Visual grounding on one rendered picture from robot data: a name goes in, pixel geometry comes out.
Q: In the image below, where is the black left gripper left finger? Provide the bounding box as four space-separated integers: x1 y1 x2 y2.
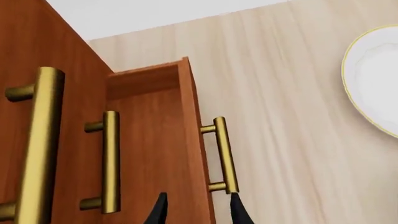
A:
145 192 169 224

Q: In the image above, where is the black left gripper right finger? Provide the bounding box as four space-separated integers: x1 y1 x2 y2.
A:
229 191 255 224

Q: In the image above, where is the open wooden drawer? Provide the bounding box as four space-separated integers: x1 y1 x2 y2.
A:
106 56 216 224

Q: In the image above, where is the wooden cabinet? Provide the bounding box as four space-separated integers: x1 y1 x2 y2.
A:
0 0 110 224

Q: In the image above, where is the white plate with yellow rim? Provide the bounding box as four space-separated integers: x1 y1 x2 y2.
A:
340 23 398 138

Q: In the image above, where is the small brass drawer handle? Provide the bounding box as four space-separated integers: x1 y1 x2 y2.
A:
199 116 241 195

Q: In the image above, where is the medium brass drawer handle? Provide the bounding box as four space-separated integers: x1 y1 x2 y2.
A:
79 110 122 215

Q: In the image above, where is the large brass drawer handle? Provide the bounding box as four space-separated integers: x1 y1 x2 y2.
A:
0 67 67 224

